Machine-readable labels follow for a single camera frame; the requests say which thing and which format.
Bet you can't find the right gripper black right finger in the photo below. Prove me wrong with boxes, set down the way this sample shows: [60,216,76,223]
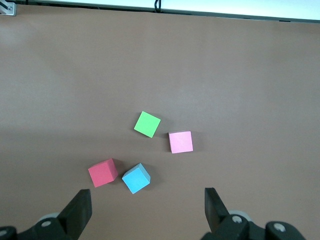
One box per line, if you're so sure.
[202,187,308,240]

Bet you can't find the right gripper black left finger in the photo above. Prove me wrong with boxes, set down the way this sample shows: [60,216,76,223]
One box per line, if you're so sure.
[0,189,93,240]

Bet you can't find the light blue foam cube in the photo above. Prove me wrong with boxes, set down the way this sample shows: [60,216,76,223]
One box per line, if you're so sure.
[121,162,152,195]

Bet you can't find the green foam cube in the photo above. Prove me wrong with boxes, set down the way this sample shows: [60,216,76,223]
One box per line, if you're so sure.
[133,110,162,139]

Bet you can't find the red foam cube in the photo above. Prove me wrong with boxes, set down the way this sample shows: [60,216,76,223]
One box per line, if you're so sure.
[87,158,119,188]

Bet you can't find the pink foam cube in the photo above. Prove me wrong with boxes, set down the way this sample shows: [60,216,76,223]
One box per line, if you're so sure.
[168,130,194,155]

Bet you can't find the brown table cover sheet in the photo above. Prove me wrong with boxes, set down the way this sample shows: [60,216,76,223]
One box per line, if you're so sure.
[0,4,320,240]

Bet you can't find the silver metal bracket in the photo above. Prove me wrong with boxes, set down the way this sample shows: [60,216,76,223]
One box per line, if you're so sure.
[0,2,17,17]

